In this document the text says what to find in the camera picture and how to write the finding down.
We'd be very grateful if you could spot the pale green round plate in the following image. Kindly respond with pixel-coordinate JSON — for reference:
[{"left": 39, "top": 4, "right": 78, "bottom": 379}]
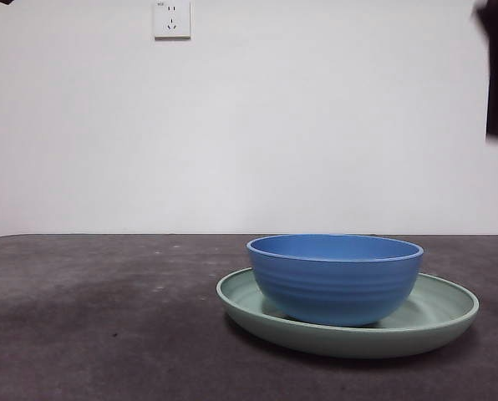
[{"left": 215, "top": 266, "right": 480, "bottom": 360}]

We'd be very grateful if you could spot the white wall socket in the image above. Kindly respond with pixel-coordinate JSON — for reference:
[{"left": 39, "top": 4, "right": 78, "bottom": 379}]
[{"left": 153, "top": 1, "right": 192, "bottom": 42}]

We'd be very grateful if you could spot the blue ribbed bowl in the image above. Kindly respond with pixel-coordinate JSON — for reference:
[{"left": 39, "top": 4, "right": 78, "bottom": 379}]
[{"left": 245, "top": 233, "right": 424, "bottom": 327}]

